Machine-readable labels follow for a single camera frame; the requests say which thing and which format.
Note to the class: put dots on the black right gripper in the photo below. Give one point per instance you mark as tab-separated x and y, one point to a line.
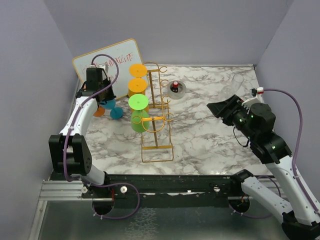
226	109

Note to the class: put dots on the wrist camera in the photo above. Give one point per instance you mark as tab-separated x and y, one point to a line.
253	96
103	66

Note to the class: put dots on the gold wire wine glass rack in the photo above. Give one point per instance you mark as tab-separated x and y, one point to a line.
159	113

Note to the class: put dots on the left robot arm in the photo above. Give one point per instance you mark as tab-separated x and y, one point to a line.
70	154

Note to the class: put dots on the clear tape roll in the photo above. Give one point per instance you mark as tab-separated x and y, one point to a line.
180	94

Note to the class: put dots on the orange plastic wine glass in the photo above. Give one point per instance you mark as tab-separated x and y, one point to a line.
99	112

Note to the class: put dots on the frosted clear tumbler glass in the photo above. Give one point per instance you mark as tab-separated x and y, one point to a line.
225	93

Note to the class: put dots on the black front rail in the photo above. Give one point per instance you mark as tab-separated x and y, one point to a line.
154	191

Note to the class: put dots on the blue plastic wine glass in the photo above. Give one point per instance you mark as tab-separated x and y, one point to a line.
115	112

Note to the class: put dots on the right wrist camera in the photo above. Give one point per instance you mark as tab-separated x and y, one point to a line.
253	96

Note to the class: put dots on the yellow plastic wine glass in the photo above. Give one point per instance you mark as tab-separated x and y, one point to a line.
137	86
138	70

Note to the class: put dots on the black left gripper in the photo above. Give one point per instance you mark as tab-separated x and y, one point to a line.
111	95

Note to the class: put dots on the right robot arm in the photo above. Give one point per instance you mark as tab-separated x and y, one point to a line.
298	214

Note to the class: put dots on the small bottle with red cap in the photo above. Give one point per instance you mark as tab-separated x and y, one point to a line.
175	87

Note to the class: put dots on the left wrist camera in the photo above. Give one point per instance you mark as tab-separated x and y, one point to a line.
103	66

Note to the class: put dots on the green plastic wine glass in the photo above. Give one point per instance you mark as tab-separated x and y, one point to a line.
138	102

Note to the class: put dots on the small whiteboard with yellow frame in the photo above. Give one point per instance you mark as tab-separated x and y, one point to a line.
124	54

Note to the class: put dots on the clear champagne flute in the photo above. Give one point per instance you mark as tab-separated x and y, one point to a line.
235	83

